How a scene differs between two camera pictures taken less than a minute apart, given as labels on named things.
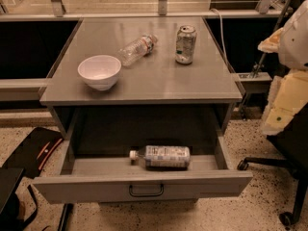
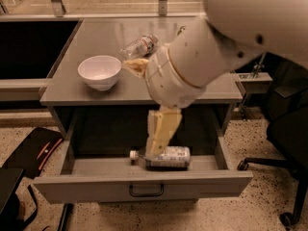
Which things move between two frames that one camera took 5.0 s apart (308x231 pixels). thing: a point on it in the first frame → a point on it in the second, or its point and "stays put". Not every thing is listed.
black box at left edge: [10, 204] stays put
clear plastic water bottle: [137, 50] stays put
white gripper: [295, 43] → [165, 79]
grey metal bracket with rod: [261, 83] stays put
